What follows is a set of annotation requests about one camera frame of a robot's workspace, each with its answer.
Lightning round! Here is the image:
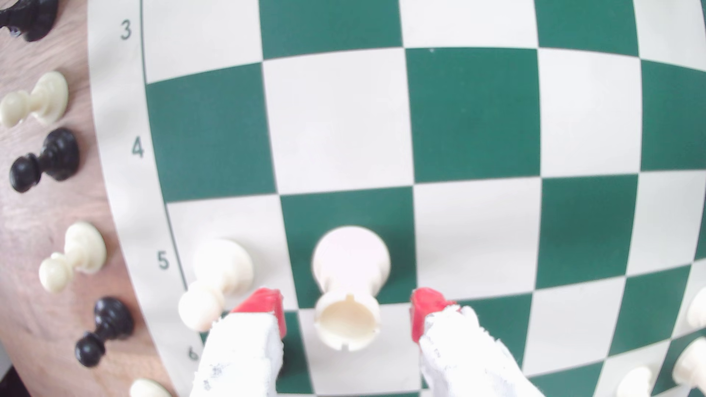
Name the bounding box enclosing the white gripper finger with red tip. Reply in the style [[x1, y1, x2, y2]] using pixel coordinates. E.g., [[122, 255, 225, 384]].
[[409, 287, 547, 397], [189, 287, 288, 397]]

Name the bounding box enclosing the white chess rook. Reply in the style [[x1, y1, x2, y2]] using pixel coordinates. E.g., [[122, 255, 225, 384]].
[[310, 225, 392, 353]]

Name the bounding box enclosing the white chess pawn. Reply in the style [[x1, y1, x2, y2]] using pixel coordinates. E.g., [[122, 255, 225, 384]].
[[685, 287, 706, 330], [38, 221, 108, 294], [178, 238, 255, 333], [0, 71, 69, 129], [616, 366, 654, 397]]

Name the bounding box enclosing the white chess piece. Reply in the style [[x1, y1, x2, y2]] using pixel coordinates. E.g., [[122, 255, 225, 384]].
[[129, 378, 173, 397]]

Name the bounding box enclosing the black chess pawn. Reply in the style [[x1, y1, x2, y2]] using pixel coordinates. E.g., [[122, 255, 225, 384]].
[[9, 127, 81, 194], [74, 297, 135, 368]]

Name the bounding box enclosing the white chess queen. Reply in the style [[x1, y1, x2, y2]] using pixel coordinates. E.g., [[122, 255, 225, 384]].
[[671, 337, 706, 388]]

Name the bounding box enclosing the green and white chess mat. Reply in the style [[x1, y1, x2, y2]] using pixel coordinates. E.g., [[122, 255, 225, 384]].
[[87, 0, 706, 397]]

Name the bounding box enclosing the black chess piece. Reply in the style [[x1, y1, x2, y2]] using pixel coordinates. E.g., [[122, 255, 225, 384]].
[[0, 0, 60, 43]]

